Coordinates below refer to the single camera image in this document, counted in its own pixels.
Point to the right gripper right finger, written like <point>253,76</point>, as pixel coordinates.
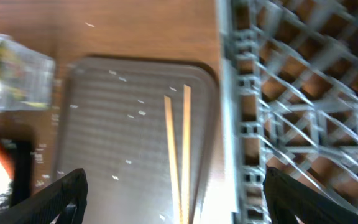
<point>289,201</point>

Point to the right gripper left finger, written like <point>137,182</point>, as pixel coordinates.
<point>64,201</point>

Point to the wooden chopstick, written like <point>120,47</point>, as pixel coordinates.
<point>186,155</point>
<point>172,157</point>

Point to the yellow green snack wrapper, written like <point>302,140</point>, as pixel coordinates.
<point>2,68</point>

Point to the grey dishwasher rack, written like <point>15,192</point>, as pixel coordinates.
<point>289,99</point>

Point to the black plastic tray bin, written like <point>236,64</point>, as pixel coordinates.
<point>21,184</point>

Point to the brown serving tray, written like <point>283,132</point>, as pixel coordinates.
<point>113,126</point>

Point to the clear plastic bin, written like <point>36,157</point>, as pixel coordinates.
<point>14,74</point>

